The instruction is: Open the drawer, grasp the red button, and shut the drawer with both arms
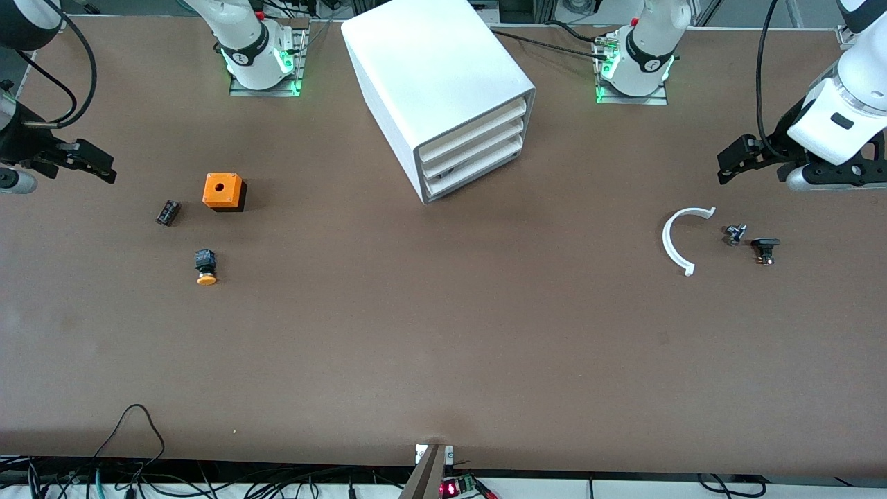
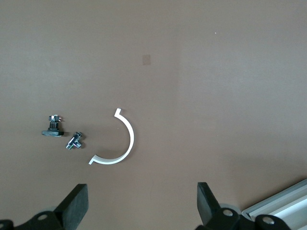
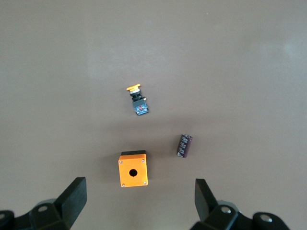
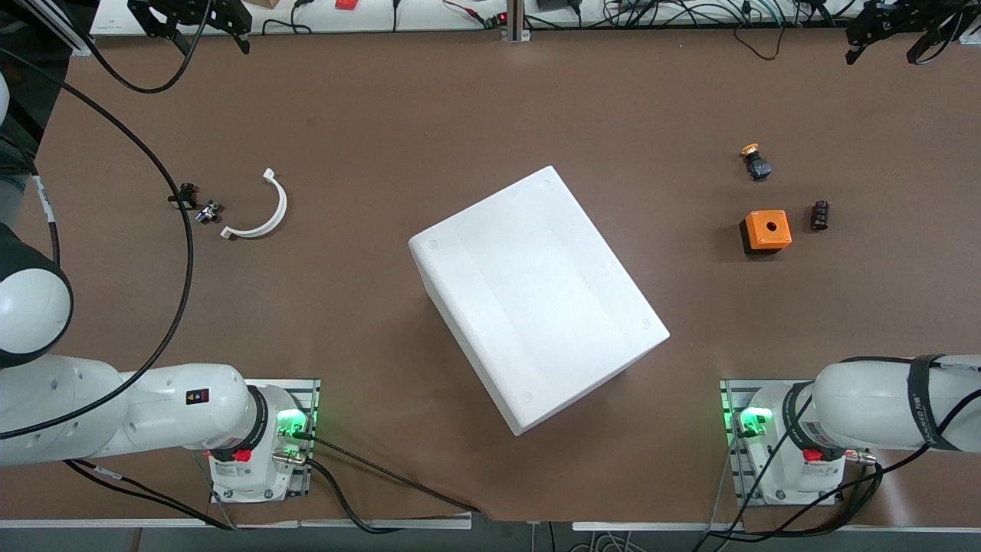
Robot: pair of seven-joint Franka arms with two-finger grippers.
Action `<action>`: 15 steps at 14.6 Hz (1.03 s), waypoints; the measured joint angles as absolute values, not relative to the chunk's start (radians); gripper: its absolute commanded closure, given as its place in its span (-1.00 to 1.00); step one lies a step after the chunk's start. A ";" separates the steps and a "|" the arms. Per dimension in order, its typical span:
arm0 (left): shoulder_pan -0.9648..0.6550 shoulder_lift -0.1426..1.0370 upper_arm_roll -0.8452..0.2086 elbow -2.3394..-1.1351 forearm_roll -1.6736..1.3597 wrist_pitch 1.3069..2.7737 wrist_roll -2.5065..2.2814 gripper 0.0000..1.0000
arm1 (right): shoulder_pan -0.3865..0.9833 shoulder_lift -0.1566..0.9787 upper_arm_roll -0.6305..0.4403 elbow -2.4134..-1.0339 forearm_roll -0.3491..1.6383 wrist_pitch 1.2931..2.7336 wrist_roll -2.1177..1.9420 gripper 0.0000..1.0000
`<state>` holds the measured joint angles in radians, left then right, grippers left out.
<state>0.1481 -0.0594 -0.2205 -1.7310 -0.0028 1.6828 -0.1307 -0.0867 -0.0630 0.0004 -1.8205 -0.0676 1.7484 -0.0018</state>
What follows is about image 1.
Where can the orange box with hole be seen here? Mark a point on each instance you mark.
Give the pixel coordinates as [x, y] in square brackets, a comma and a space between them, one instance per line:
[222, 190]

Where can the aluminium profile post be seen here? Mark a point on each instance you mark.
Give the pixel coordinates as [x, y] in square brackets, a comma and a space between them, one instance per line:
[842, 36]

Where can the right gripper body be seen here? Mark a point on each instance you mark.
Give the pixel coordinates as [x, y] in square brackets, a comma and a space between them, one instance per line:
[21, 145]

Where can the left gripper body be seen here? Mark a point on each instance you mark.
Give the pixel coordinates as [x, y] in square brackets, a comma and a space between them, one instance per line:
[780, 140]

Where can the small black grey component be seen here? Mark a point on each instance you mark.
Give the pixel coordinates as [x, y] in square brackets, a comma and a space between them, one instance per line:
[734, 234]

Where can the small black terminal block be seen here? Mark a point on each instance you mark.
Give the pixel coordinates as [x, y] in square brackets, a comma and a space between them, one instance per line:
[168, 213]

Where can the camera mount post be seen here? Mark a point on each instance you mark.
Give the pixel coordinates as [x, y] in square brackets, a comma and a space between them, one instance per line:
[426, 478]

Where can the circuit board with red light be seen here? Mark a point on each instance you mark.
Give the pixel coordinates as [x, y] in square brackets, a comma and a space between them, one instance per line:
[450, 489]

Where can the white drawer cabinet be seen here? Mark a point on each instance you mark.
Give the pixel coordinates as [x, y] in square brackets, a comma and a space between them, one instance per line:
[429, 62]

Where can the orange push button black body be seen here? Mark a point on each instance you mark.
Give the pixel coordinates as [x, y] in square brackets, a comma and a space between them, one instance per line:
[206, 263]

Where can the small black bracket component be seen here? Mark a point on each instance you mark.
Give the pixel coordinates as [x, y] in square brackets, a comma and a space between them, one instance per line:
[765, 244]

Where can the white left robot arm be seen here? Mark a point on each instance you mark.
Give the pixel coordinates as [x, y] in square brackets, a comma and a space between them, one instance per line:
[644, 48]

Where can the metal base plate right arm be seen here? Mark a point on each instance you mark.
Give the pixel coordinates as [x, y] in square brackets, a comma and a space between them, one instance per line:
[263, 92]

